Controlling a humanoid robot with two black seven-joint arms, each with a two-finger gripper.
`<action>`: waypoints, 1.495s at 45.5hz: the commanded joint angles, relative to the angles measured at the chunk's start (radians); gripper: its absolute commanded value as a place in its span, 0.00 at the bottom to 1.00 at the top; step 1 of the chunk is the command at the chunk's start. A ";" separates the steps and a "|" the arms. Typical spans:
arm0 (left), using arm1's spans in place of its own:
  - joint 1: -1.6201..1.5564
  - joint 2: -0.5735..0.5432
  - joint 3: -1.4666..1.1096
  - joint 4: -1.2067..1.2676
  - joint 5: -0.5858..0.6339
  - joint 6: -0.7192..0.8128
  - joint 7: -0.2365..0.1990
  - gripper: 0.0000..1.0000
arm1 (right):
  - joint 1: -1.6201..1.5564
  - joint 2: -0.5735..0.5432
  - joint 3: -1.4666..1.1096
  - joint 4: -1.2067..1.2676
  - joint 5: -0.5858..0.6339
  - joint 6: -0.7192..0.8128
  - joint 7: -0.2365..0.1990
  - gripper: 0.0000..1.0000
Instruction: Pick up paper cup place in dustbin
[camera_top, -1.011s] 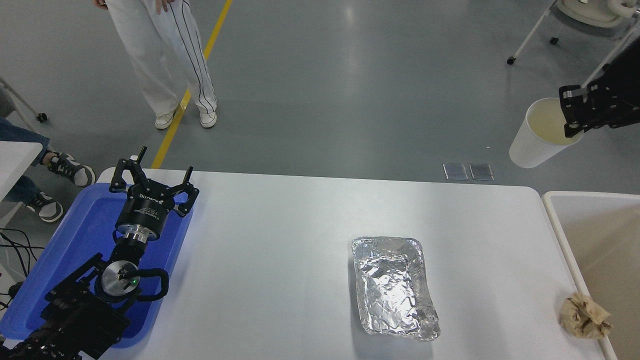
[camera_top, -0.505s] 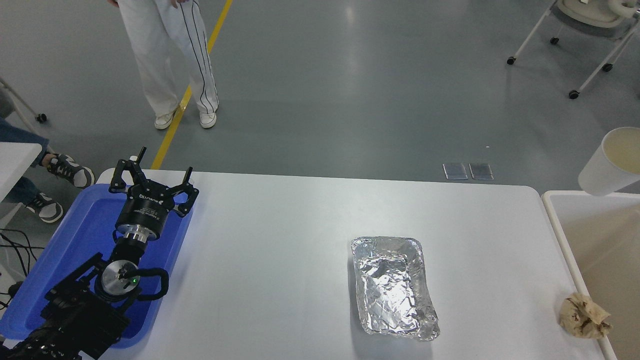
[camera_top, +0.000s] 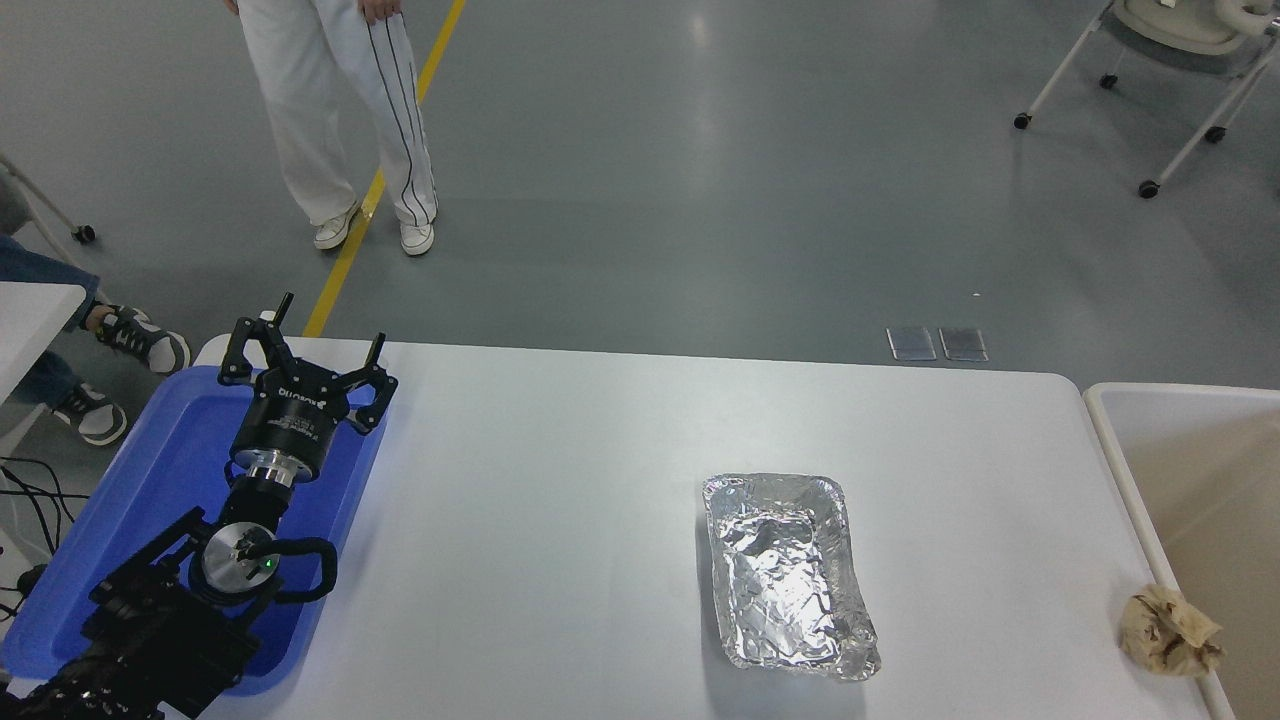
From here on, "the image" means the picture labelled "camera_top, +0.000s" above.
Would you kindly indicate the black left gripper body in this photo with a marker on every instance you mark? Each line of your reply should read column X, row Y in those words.
column 290, row 420

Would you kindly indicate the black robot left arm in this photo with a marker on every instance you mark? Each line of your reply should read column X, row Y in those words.
column 160, row 620

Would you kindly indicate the person's left hand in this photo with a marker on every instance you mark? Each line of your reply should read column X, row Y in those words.
column 380, row 9

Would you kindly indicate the seated person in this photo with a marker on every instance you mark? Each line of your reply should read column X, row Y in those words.
column 140, row 340

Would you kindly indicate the blue plastic tray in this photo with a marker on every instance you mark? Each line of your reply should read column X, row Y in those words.
column 170, row 450

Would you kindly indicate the small white table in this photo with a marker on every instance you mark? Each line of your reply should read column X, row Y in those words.
column 30, row 325

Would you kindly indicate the grey wheeled chair leg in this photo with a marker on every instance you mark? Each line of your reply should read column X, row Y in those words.
column 40, row 205

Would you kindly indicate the standing person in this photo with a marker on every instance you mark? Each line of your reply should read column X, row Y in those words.
column 310, row 110

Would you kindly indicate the black plug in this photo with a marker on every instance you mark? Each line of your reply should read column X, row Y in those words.
column 30, row 578

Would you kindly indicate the silver foil tray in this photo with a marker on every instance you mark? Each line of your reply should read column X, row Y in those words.
column 785, row 580

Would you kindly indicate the metal floor plate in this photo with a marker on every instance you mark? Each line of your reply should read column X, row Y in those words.
column 963, row 343
column 911, row 343

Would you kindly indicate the crumpled tan paper ball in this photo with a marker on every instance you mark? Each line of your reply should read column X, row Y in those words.
column 1165, row 630

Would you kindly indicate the large pale bin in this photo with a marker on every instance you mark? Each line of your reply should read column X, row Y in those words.
column 1210, row 500

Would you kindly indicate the white wheeled chair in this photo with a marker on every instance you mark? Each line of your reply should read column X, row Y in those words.
column 1190, row 30

